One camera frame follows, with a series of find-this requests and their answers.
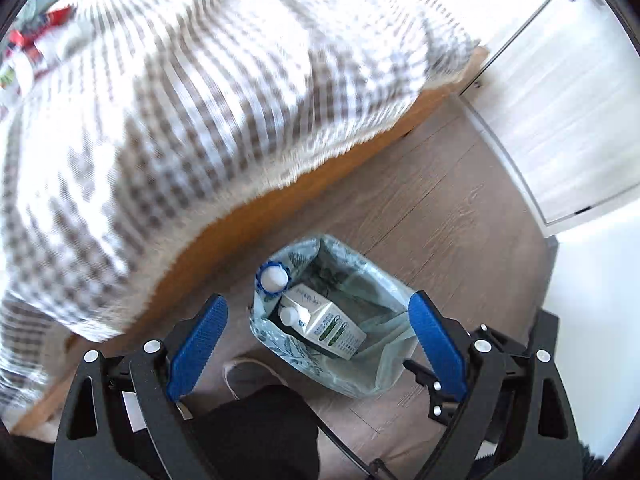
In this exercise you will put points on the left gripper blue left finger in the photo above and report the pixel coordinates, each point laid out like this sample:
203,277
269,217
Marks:
190,344

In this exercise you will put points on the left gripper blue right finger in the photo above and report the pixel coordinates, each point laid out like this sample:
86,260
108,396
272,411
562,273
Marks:
444,341

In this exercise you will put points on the white milk carton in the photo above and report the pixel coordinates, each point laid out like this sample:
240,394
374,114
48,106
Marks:
315,319

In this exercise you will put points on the green printed trash bag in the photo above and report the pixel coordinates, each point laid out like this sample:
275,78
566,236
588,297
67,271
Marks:
376,301

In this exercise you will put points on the grey shoe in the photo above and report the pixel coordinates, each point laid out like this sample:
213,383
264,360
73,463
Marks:
245,376

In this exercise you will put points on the black trouser leg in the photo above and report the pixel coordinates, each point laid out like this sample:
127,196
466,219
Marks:
270,434

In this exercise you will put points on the checkered bed blanket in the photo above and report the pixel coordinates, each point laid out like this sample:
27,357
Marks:
356,23

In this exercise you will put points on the white wardrobe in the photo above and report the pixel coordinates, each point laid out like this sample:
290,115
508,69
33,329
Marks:
559,104

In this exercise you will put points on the red snack wrapper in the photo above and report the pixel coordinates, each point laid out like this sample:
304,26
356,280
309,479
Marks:
25,36

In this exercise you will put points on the wooden bed frame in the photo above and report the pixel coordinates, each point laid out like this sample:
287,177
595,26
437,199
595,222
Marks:
250,219

